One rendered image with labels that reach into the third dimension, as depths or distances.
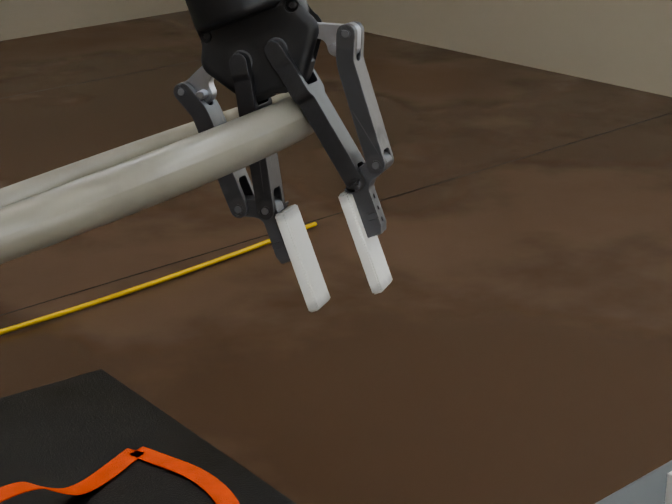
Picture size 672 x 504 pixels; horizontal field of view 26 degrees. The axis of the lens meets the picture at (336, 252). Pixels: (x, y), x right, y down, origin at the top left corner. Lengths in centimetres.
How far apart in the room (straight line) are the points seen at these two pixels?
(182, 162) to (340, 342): 287
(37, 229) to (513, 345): 296
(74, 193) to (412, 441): 245
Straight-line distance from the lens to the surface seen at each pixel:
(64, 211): 83
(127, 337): 378
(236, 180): 97
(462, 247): 438
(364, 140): 94
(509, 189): 494
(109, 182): 84
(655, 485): 146
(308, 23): 94
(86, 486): 305
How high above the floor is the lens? 150
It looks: 20 degrees down
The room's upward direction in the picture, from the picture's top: straight up
